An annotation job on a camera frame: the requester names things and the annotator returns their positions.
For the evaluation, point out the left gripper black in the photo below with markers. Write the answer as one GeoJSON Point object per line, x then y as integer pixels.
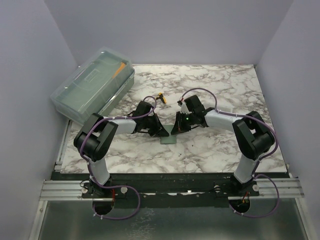
{"type": "Point", "coordinates": [159, 129]}

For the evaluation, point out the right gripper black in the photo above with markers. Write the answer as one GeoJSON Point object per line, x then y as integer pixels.
{"type": "Point", "coordinates": [176, 129]}

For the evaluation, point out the green card holder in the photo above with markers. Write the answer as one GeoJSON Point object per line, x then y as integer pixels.
{"type": "Point", "coordinates": [168, 140]}

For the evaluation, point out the white plastic card tray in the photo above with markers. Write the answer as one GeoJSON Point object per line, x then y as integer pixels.
{"type": "Point", "coordinates": [220, 108]}

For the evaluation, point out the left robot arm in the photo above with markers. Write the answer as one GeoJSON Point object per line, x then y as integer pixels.
{"type": "Point", "coordinates": [96, 135]}

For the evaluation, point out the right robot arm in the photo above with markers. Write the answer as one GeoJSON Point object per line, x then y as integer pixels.
{"type": "Point", "coordinates": [253, 136]}

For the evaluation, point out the clear plastic storage box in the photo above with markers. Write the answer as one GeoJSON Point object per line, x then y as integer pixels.
{"type": "Point", "coordinates": [95, 87]}

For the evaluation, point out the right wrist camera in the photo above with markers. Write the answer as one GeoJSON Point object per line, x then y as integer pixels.
{"type": "Point", "coordinates": [183, 107]}

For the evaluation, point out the yellow handled hex key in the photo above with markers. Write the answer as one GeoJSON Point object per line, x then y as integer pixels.
{"type": "Point", "coordinates": [161, 98]}

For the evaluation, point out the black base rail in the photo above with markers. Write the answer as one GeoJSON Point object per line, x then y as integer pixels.
{"type": "Point", "coordinates": [169, 190]}

